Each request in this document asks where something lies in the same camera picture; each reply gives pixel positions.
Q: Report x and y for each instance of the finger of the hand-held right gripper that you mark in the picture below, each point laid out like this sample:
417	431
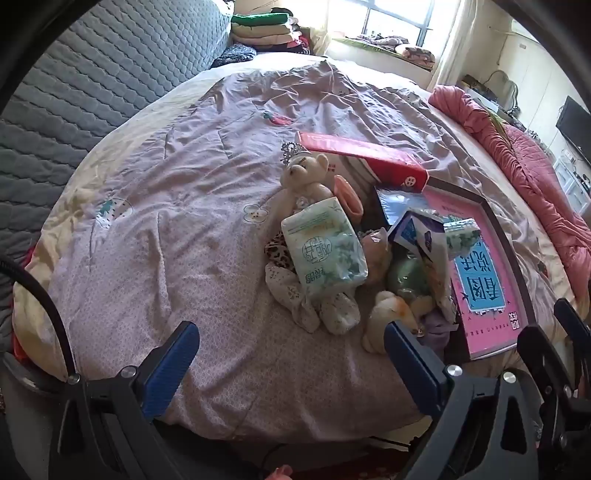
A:
540	355
572	323

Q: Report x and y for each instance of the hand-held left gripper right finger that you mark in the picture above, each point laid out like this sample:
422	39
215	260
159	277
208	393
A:
411	364

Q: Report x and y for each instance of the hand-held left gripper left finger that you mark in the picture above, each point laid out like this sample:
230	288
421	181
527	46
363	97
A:
168	374

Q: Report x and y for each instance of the pink framed box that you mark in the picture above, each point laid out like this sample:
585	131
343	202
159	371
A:
498	277

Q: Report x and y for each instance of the green soft item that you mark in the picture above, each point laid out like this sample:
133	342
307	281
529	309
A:
408	277

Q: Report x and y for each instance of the pale plush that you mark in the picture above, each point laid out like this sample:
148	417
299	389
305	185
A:
375	251

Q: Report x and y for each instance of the pink roll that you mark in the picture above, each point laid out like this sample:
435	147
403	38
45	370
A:
348	194

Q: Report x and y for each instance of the cream teddy bear with crown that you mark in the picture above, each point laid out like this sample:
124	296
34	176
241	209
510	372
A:
304	177

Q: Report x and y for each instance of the purple cloth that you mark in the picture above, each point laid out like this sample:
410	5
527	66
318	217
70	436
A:
434	330

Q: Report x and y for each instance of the cream plush toy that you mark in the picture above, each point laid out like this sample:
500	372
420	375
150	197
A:
388	316

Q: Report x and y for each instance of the blue white plastic packet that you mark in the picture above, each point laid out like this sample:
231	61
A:
415	235

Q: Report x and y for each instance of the white drawer cabinet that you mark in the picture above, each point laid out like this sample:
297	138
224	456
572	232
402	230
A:
572	184

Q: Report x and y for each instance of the small green tissue packet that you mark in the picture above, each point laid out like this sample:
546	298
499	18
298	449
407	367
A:
461	235

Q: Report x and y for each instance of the lilac printed quilt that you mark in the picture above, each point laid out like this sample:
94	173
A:
184	230

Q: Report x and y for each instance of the white patterned cloth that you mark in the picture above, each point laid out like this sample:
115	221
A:
286	286

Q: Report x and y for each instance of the green white tissue pack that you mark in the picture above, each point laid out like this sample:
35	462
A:
323	244

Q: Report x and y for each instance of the dark blue wrapped box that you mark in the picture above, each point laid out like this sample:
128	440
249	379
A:
392	205

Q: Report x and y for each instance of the leopard print cloth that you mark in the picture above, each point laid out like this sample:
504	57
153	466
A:
277	251

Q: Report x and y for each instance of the pink ruffled blanket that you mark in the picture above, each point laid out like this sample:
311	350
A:
521	166

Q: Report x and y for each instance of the black television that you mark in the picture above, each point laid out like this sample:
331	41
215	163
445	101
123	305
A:
575	127

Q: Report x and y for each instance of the red and white box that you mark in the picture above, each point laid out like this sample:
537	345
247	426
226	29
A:
369	157

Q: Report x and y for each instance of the grey quilted headboard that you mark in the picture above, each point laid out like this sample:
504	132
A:
92	92

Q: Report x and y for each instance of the cream curtain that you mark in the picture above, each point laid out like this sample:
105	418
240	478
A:
455	41

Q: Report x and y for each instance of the colourful cloth pile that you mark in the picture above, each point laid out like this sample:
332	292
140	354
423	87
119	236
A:
397	46

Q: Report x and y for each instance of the dark patterned cloth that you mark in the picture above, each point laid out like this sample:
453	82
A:
235	56

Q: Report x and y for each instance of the window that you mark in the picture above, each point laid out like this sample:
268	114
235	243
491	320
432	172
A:
397	18

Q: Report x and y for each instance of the stack of folded clothes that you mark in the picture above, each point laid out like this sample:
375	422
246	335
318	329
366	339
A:
268	30

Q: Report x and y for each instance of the wavy frame mirror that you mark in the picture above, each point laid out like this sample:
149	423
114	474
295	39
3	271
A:
501	90

